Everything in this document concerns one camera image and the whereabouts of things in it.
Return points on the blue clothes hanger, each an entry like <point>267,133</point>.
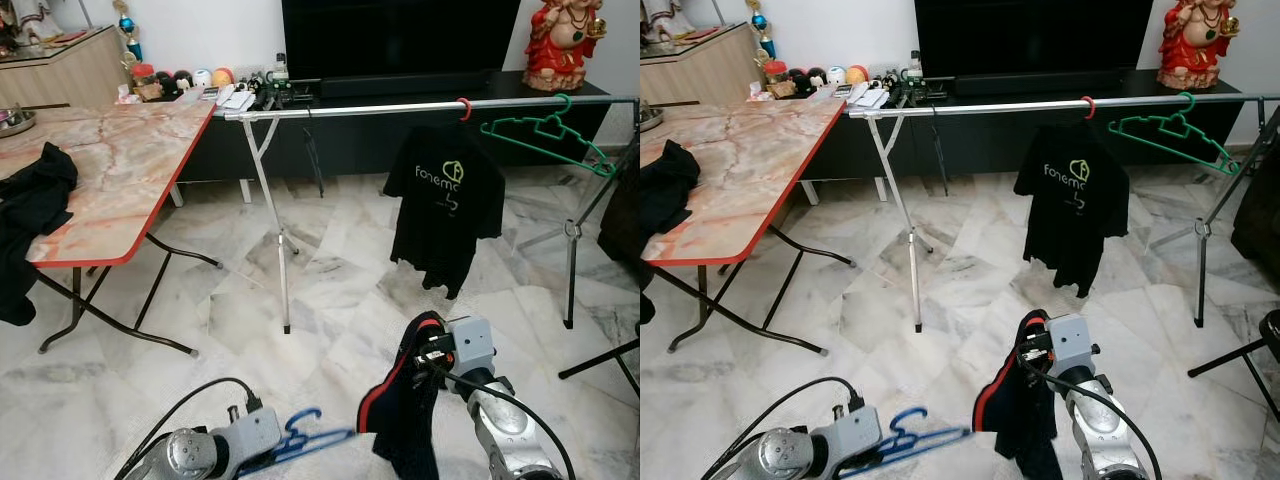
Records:
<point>900,445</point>
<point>300,445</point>

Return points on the navy red trimmed knit garment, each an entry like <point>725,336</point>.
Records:
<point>410,420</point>
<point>1020,420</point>

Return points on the black logo T-shirt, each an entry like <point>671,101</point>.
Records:
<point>665,200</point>
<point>440,220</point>
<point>1070,220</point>
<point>35,200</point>

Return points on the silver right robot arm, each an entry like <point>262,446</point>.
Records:
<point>510,430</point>
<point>1105,430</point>

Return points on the red clothes hanger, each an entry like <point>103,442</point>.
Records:
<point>1093,108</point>
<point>469,110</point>

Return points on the green clothes hanger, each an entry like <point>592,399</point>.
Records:
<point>1175,126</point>
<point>548,127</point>

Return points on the black stool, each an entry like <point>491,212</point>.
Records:
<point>1272,328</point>
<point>600,362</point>

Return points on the black TV console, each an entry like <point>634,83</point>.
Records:
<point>350,145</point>
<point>985,145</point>

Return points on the silver clothes rack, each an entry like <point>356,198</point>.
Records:
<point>1000,106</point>
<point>380,107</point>

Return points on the black soundbar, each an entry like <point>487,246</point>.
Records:
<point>1040,83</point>

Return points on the stack of white papers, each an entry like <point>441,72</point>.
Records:
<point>238,100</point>
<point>868,98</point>

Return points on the clear plastic bottle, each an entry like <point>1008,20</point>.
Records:
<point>915,65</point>
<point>281,68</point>

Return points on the black television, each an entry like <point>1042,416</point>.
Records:
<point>400,35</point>
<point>1030,35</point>

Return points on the metal bowl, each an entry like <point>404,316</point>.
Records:
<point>650,120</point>
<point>18,123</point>

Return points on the marble pattern folding table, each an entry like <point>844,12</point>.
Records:
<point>130,180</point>
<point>760,180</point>

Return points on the orange round toy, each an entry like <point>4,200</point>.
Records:
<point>223,78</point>
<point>858,76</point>

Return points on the red Buddha statue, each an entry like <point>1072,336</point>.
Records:
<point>565,50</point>
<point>1198,50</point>

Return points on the white blue round toy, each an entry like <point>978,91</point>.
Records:
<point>835,77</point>
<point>202,79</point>

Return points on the black white round toy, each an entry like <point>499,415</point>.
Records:
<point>182,81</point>
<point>815,79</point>

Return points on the red lid snack jar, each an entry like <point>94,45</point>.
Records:
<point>776,83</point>
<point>146,85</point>

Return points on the pink tissue pack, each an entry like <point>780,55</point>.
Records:
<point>760,93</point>
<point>127,95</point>

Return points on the wooden sideboard cabinet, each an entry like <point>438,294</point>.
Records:
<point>700,72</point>
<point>65,75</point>

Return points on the white robed figurine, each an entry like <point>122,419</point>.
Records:
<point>38,20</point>
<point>670,18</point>

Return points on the gold blue trophy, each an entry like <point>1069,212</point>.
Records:
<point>760,28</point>
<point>128,30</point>

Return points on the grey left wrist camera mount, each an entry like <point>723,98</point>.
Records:
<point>250,435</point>
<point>850,435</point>

